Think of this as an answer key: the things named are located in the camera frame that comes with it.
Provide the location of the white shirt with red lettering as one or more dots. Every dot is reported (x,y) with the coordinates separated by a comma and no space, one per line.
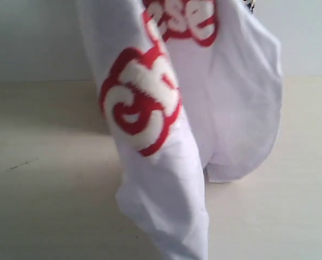
(191,92)

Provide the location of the dark brown wicker basket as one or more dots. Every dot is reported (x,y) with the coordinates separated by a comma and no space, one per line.
(250,5)

